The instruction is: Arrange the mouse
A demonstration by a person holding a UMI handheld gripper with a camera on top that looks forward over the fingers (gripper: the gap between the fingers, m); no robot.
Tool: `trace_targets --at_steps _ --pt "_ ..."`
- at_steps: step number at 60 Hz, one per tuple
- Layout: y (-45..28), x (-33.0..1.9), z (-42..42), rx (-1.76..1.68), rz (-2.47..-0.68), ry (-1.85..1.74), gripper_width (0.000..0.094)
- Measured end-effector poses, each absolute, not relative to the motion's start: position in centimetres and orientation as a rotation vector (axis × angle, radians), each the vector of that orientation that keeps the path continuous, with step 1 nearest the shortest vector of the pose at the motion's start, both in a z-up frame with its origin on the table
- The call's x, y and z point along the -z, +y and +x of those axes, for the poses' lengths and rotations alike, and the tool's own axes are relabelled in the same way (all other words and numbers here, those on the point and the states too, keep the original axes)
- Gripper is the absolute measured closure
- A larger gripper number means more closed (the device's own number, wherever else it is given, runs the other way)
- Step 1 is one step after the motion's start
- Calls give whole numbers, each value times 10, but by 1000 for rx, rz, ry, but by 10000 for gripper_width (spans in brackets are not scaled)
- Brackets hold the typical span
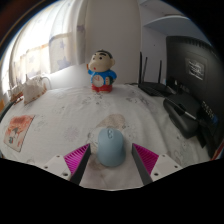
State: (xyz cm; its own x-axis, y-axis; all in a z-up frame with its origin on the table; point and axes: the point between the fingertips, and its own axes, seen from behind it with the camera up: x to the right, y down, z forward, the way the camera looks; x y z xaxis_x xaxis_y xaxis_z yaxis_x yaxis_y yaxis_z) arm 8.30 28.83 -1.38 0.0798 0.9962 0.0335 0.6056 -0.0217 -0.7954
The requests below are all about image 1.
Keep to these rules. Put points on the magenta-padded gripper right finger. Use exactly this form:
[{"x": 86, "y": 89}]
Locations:
[{"x": 146, "y": 160}]

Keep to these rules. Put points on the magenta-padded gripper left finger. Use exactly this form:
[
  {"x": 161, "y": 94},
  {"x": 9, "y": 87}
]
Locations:
[{"x": 76, "y": 160}]

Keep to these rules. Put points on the white wall shelf unit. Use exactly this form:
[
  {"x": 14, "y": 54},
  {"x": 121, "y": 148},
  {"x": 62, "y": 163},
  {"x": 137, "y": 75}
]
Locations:
[{"x": 166, "y": 21}]

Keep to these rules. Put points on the white star-print curtain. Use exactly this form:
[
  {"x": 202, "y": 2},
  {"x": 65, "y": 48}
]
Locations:
[{"x": 50, "y": 40}]

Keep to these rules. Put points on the white printed tablecloth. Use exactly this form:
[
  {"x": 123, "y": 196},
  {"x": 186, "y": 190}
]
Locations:
[{"x": 66, "y": 113}]

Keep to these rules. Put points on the large white conch shell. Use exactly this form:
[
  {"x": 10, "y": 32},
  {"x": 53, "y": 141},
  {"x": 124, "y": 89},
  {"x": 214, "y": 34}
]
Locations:
[{"x": 33, "y": 90}]

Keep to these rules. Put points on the light blue computer mouse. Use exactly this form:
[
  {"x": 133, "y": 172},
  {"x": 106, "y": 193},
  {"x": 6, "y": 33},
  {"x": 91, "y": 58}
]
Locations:
[{"x": 111, "y": 150}]

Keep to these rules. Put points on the red printed mouse pad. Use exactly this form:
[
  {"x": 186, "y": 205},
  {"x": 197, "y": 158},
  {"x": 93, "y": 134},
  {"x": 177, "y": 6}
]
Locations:
[{"x": 18, "y": 131}]

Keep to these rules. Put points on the red printed paper packet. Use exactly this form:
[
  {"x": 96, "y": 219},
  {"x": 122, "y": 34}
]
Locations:
[{"x": 220, "y": 151}]

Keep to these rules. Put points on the black router with antennas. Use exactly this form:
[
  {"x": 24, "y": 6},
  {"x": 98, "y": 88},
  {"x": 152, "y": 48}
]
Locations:
[{"x": 154, "y": 88}]

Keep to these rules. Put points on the dark computer keyboard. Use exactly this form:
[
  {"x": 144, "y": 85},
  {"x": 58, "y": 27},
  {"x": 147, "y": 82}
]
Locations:
[{"x": 6, "y": 111}]

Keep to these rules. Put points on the cartoon boy figurine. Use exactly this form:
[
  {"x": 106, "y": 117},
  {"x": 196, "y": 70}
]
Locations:
[{"x": 101, "y": 71}]

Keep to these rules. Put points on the black computer monitor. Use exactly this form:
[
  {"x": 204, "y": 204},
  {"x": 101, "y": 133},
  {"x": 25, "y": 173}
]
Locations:
[{"x": 196, "y": 70}]

